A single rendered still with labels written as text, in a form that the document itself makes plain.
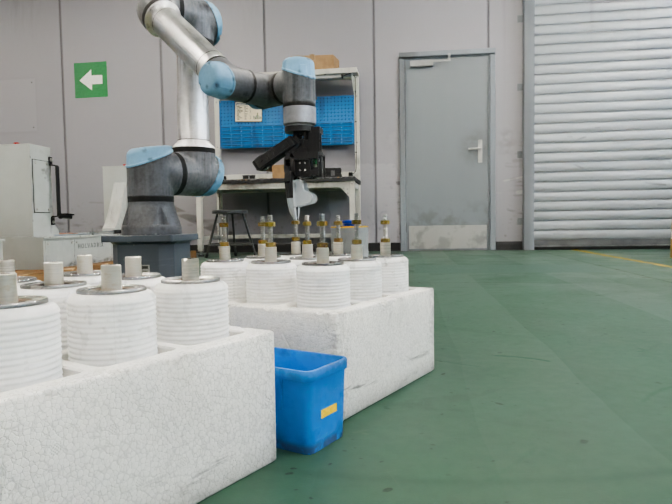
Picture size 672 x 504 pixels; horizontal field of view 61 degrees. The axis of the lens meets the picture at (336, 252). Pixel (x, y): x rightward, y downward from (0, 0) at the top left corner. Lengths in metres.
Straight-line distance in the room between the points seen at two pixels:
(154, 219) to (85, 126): 5.90
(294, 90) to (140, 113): 5.81
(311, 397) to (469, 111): 5.72
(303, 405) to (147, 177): 0.87
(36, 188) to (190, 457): 3.13
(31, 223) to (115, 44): 4.00
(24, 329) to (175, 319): 0.20
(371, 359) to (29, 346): 0.60
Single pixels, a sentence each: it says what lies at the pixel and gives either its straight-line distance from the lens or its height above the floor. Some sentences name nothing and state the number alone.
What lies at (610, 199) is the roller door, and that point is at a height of 0.51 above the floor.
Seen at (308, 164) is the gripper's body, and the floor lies 0.46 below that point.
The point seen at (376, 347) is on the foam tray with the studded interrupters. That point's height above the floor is 0.10.
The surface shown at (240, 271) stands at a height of 0.23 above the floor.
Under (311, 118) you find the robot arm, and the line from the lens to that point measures 1.33.
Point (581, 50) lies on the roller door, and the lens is 6.68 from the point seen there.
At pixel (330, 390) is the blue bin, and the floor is 0.08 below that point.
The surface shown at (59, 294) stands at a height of 0.24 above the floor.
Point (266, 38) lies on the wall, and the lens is 6.78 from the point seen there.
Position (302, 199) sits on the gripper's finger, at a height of 0.38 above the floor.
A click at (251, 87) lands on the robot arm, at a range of 1.36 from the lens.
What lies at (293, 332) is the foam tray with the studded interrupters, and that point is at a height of 0.14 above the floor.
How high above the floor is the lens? 0.33
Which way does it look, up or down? 3 degrees down
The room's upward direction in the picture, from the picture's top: 1 degrees counter-clockwise
